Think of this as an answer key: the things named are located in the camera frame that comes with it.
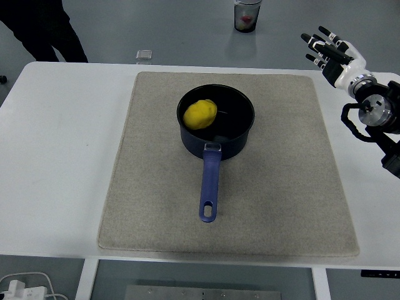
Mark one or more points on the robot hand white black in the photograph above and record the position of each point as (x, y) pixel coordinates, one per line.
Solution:
(351, 67)

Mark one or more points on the yellow potato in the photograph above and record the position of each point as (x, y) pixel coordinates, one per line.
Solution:
(200, 115)

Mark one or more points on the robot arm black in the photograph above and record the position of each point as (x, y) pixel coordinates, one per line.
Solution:
(378, 106)

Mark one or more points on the small clear plastic box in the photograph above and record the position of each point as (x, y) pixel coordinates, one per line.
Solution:
(144, 55)

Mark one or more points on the black table control panel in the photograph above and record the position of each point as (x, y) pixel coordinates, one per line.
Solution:
(379, 273)

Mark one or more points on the white table leg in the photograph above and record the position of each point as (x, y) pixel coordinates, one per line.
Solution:
(86, 281)
(321, 284)

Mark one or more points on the beige fabric mat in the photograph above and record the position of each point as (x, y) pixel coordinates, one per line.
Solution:
(150, 187)

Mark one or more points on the grey metal plate with screws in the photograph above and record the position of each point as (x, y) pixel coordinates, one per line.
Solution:
(203, 293)

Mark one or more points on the person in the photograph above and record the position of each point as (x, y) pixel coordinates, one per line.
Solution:
(47, 28)

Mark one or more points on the black caster wheel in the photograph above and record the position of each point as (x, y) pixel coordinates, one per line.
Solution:
(3, 78)

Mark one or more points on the white power strip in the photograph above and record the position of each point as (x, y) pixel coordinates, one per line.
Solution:
(22, 292)

